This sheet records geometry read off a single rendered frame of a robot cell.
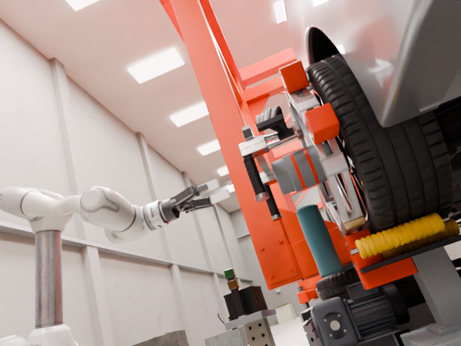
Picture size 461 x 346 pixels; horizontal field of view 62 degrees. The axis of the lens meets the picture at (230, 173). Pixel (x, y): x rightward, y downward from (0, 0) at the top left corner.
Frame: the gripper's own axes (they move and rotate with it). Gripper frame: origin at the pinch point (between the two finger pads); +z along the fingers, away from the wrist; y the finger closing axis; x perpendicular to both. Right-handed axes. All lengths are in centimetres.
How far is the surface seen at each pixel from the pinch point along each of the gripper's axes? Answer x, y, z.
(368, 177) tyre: -16.1, 10.1, 41.9
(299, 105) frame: 12.5, 9.6, 33.1
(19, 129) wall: 339, -339, -341
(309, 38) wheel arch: 47, -10, 49
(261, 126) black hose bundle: 13.3, 4.5, 19.9
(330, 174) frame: -10.8, 8.2, 33.3
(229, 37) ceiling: 563, -619, 18
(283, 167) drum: 3.0, -11.0, 21.8
